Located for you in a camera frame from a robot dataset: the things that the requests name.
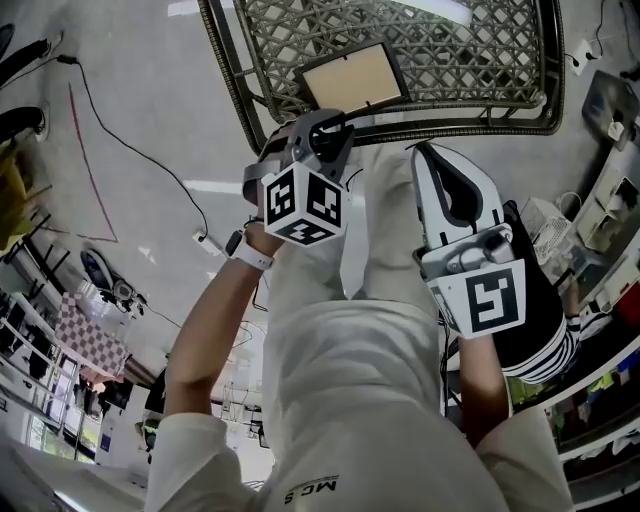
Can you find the white socket block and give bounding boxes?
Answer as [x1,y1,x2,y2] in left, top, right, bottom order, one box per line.
[566,38,595,77]

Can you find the black floor cable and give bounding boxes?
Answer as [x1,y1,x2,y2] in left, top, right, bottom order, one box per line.
[56,53,210,242]

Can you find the grey laptop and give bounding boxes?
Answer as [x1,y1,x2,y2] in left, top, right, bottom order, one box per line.
[581,68,640,152]

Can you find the checkered cloth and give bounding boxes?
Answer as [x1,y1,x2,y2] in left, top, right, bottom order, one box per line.
[52,291,132,377]

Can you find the white shelf unit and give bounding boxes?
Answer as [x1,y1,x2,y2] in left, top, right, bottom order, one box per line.
[542,144,640,507]

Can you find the person's right forearm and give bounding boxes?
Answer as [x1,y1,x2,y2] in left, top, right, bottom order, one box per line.
[456,333,512,447]

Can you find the framed picture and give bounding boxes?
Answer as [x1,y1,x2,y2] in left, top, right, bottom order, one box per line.
[293,38,412,118]

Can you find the white perforated basket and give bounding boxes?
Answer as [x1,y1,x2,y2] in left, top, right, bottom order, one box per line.
[518,196,572,242]

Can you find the person's white t-shirt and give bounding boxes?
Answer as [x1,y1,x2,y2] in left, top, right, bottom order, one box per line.
[143,297,577,512]

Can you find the person's left forearm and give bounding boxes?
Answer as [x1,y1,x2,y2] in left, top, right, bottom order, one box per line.
[163,218,282,417]

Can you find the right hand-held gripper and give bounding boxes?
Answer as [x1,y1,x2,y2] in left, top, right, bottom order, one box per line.
[410,142,529,339]

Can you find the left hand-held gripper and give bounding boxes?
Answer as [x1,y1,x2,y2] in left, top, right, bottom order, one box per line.
[243,108,356,249]

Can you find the white power strip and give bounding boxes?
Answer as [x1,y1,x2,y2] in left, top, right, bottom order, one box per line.
[191,228,225,257]

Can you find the dark device with cables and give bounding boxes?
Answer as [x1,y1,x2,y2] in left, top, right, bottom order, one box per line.
[78,248,150,317]

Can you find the red floor tape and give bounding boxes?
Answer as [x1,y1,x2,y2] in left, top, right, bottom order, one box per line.
[38,82,120,245]

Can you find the white wristwatch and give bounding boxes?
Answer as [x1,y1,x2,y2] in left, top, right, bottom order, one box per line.
[225,229,276,272]

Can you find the person's white trousers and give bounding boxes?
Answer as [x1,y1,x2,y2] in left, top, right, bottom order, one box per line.
[262,144,444,321]

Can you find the yellow chair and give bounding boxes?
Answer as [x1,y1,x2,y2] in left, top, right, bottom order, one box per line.
[0,143,52,252]

